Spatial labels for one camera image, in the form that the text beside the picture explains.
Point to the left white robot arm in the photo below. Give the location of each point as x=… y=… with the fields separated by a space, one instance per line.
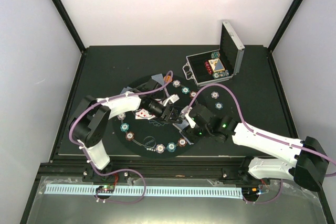
x=88 y=123

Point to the teal chips case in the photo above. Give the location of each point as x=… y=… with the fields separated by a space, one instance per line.
x=221 y=74
x=215 y=55

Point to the white purple chip stack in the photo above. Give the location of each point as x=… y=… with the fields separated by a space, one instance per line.
x=214 y=95

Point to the aluminium poker chip case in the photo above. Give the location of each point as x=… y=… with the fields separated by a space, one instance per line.
x=231 y=51

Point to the white chip mat top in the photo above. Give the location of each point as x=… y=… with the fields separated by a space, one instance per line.
x=176 y=83

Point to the teal chip mat bottom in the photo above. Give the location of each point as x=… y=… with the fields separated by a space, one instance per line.
x=171 y=147

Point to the small circuit board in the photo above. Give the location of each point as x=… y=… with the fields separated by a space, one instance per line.
x=105 y=189

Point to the blue card mat top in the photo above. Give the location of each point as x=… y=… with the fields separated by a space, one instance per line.
x=159 y=78

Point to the face-up red diamonds card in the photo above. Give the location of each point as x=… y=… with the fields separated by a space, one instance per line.
x=141 y=114

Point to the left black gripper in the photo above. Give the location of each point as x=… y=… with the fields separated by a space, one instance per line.
x=167 y=114

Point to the red dice in case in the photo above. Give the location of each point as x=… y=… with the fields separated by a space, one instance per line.
x=208 y=67

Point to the light blue cable duct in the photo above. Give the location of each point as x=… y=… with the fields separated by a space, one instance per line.
x=148 y=191

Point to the teal chips case back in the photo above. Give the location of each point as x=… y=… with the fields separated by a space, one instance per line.
x=215 y=55

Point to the brown chip mat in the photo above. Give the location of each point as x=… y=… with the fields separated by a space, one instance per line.
x=129 y=136
x=193 y=94
x=182 y=142

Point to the brown chip mat bottom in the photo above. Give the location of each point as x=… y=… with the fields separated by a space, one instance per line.
x=182 y=142

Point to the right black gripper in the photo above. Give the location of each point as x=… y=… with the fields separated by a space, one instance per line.
x=191 y=137

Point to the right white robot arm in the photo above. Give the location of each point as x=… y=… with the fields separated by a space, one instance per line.
x=302 y=161

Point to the teal chip mat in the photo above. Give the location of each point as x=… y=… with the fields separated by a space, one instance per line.
x=171 y=147
x=185 y=90
x=124 y=127

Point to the white chip mat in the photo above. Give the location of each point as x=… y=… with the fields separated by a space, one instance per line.
x=160 y=148
x=176 y=83
x=121 y=116

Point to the boxed card deck in case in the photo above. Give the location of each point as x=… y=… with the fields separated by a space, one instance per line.
x=216 y=65

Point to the round black poker mat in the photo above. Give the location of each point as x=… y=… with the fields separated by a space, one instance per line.
x=148 y=133

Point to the brown chip mat top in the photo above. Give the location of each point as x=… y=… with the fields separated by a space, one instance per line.
x=193 y=94

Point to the teal chips case front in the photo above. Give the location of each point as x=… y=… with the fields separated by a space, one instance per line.
x=221 y=74

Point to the white chip mat bottom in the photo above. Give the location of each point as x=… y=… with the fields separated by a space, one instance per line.
x=160 y=148

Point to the blue playing card deck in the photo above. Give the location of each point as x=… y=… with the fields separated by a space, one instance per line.
x=184 y=125

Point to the teal poker chip stack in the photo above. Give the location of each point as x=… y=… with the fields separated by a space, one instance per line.
x=218 y=105

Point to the single blue playing card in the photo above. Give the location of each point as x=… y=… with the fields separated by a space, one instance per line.
x=124 y=90

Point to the orange big blind button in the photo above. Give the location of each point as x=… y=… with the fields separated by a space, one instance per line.
x=167 y=79

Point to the teal chip mat top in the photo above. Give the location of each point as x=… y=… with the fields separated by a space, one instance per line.
x=185 y=90

